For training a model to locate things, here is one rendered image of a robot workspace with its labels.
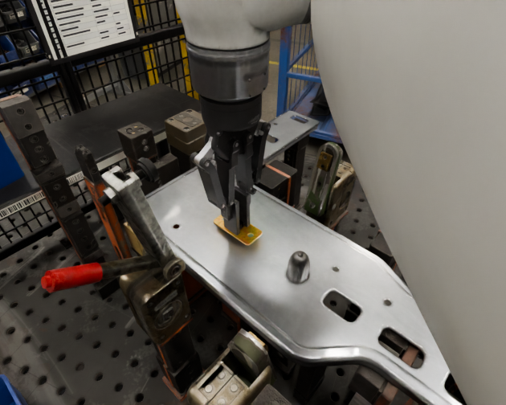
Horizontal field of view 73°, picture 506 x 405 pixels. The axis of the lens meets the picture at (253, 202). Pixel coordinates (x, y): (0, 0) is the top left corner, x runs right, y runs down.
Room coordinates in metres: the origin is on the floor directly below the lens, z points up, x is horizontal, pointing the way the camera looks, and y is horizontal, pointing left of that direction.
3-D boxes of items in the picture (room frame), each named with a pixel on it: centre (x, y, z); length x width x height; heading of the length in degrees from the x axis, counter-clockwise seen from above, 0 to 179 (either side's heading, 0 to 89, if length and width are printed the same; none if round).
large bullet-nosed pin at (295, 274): (0.30, -0.07, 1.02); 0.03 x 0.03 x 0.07
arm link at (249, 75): (0.39, 0.03, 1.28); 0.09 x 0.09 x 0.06
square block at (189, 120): (0.67, 0.14, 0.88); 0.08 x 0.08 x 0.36; 48
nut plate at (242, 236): (0.39, 0.03, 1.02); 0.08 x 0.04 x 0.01; 48
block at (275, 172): (0.58, -0.04, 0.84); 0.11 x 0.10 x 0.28; 138
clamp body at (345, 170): (0.50, -0.15, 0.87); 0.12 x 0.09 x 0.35; 138
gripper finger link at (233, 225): (0.38, 0.03, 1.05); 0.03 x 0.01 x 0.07; 48
